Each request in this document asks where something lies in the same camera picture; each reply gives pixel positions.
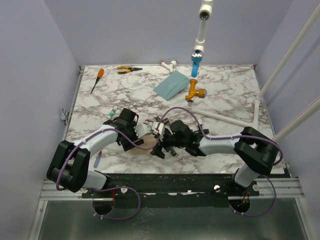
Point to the black metal T bar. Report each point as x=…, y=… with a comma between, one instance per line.
x=167, y=123

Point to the brown paper letter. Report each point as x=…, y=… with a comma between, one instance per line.
x=149, y=142

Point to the green glue tube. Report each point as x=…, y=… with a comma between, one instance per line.
x=112, y=113

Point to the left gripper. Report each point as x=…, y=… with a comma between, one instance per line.
x=139, y=142

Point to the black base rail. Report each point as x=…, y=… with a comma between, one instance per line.
x=173, y=190

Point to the black pipe tee fitting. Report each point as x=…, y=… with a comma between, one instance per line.
x=203, y=130

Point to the orange handled screwdriver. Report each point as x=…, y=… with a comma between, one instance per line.
x=98, y=77

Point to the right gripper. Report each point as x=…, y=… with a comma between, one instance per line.
x=163, y=142

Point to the white PVC pipe assembly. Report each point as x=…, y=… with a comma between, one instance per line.
x=204, y=15

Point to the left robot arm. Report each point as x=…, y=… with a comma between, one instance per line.
x=69, y=168

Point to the yellow handled pliers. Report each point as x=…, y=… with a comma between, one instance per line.
x=121, y=70

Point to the orange brass tap valve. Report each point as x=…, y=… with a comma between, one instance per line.
x=193, y=92

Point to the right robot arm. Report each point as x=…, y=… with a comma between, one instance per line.
x=257, y=151

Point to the metal wall hook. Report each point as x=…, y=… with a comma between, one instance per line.
x=64, y=116

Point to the white pipe tee fitting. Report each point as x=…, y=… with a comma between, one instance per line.
x=170, y=67

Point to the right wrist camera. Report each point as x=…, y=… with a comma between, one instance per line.
x=158, y=128

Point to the blue tap valve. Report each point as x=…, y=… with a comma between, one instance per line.
x=196, y=58

